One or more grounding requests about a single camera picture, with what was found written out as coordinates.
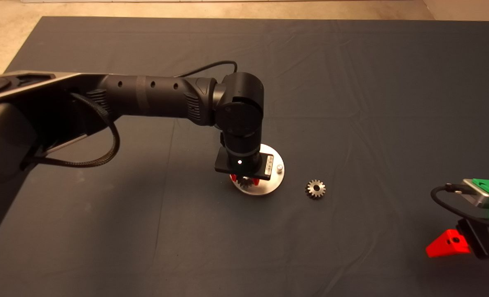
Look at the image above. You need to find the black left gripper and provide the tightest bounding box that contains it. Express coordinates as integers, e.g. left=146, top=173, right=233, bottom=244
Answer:
left=214, top=147, right=275, bottom=185

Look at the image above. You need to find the black braided cable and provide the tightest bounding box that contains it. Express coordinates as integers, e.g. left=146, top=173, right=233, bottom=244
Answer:
left=21, top=92, right=121, bottom=168

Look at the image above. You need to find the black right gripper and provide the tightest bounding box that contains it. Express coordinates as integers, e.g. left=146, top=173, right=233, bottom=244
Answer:
left=426, top=219, right=489, bottom=262

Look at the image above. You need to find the round metal carrier plate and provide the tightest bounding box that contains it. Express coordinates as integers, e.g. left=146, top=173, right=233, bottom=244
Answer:
left=233, top=144, right=286, bottom=196

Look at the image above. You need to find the thin black cable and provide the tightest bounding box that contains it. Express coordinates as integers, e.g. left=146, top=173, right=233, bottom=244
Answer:
left=175, top=60, right=238, bottom=78

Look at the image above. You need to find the black camera cable with plug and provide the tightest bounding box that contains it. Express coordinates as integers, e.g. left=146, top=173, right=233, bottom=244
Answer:
left=430, top=184, right=489, bottom=231

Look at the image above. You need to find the dark grey table cloth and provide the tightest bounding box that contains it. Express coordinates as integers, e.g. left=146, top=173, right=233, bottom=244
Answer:
left=0, top=16, right=489, bottom=297

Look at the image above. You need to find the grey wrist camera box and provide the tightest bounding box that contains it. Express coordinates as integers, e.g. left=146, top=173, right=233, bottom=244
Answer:
left=462, top=179, right=489, bottom=209

